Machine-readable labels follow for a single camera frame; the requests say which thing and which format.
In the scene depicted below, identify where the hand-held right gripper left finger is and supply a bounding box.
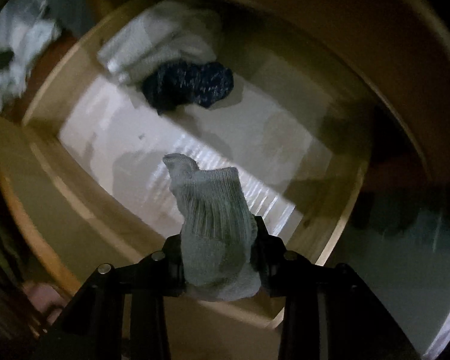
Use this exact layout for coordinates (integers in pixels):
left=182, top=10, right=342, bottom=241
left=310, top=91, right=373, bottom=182
left=41, top=234, right=186, bottom=360

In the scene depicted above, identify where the light grey garment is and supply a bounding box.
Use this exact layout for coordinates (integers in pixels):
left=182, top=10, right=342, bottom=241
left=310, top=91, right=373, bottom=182
left=97, top=0, right=226, bottom=85

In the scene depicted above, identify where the dark blue patterned underwear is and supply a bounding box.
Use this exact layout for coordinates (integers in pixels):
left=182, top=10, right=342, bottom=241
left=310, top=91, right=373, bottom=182
left=140, top=61, right=235, bottom=116

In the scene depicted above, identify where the bed with green sheet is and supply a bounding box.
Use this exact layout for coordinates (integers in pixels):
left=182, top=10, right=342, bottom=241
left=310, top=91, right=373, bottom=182
left=322, top=195, right=450, bottom=357

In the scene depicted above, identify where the grey sock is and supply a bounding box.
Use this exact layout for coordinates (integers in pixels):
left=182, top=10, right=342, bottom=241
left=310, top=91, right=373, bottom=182
left=162, top=153, right=262, bottom=302

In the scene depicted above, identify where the white crumpled plastic sheet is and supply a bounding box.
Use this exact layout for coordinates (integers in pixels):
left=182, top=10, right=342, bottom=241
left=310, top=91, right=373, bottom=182
left=0, top=0, right=62, bottom=109

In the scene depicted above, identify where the wooden drawer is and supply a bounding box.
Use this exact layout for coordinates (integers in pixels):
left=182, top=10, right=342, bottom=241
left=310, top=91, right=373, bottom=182
left=0, top=0, right=374, bottom=332

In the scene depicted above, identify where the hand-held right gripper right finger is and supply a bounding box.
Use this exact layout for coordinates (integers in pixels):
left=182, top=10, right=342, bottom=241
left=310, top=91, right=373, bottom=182
left=251, top=215, right=417, bottom=360

